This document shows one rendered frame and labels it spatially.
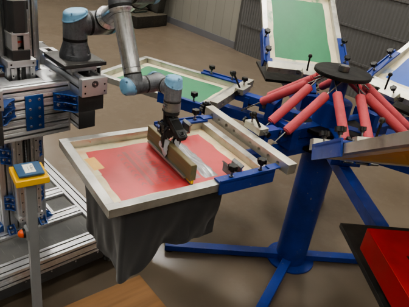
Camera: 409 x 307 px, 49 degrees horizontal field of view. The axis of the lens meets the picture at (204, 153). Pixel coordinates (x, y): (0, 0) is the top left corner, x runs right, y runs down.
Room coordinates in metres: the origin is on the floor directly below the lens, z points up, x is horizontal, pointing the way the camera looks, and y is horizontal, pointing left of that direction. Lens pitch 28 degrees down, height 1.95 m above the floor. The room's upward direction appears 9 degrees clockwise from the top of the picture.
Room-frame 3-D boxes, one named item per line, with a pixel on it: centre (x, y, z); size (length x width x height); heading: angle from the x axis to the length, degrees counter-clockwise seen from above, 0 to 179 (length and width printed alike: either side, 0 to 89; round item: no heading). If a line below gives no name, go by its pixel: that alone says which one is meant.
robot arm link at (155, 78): (1.83, 0.25, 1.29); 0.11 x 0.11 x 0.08; 45
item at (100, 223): (1.58, 0.40, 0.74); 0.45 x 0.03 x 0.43; 37
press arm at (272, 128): (2.09, -0.28, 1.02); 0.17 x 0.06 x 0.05; 127
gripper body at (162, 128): (1.77, 0.17, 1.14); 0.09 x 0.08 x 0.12; 37
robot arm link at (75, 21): (2.13, 0.70, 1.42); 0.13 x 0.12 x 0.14; 135
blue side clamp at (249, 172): (1.67, -0.19, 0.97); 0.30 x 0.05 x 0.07; 127
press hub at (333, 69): (2.38, -0.68, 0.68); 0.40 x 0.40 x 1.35
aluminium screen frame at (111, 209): (1.75, 0.17, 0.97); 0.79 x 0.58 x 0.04; 127
